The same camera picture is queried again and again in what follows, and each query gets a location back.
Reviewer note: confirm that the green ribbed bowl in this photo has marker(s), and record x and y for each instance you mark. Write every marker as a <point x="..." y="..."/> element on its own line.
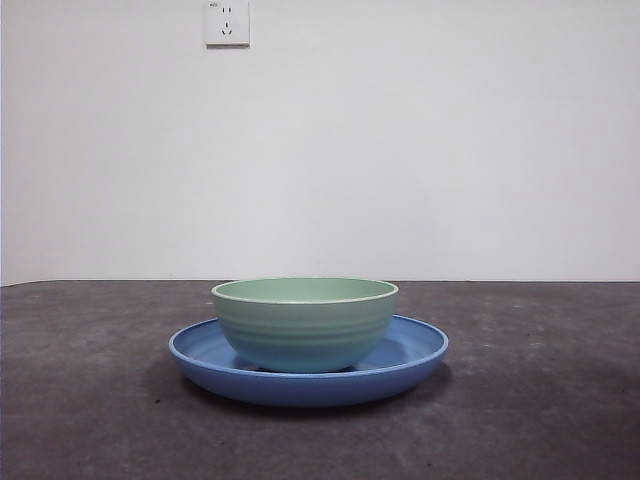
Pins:
<point x="305" y="335"/>

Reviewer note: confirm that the blue round plate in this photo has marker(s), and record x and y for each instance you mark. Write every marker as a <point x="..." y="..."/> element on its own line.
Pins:
<point x="310" y="390"/>

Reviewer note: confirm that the white wall socket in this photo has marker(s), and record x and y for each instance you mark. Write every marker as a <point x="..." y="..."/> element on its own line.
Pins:
<point x="227" y="30"/>

